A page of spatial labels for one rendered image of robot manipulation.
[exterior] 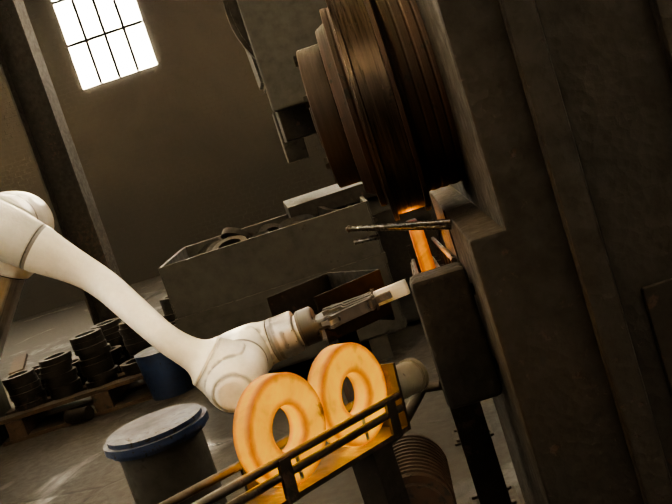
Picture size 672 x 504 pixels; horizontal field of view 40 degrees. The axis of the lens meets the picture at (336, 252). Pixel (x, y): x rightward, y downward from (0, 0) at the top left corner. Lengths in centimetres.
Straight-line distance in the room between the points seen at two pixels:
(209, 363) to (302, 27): 291
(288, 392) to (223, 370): 41
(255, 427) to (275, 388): 6
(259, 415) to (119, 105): 1112
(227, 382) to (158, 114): 1056
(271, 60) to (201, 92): 765
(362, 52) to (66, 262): 72
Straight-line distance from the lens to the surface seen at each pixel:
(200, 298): 428
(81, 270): 187
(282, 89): 439
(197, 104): 1203
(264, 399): 123
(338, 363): 135
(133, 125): 1221
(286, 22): 442
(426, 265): 218
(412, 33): 164
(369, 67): 160
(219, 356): 169
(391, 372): 142
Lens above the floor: 108
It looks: 7 degrees down
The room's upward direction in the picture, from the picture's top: 18 degrees counter-clockwise
